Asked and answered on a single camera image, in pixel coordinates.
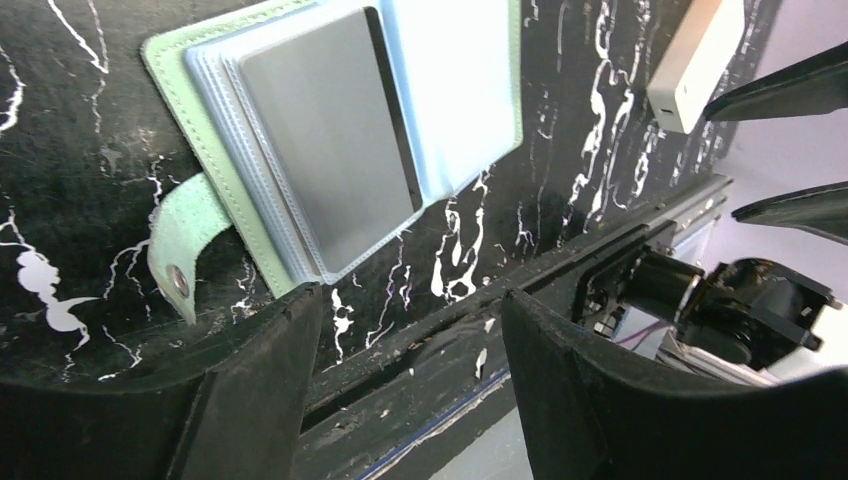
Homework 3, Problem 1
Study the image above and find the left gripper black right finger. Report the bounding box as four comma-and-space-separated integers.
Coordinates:
501, 290, 847, 479

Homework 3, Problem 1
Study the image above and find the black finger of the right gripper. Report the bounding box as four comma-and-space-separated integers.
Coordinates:
731, 181, 847, 245
703, 43, 847, 121

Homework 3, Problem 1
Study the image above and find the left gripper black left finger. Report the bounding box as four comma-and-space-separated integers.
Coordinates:
1, 283, 323, 479

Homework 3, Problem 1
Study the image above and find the green card holder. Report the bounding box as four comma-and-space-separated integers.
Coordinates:
141, 1, 523, 324

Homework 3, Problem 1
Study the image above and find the dark grey credit card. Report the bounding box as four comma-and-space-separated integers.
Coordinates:
233, 1, 423, 283

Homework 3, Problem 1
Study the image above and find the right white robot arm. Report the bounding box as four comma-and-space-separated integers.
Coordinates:
621, 44, 847, 386

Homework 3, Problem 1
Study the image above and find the white square box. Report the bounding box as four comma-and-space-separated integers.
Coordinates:
647, 0, 746, 134

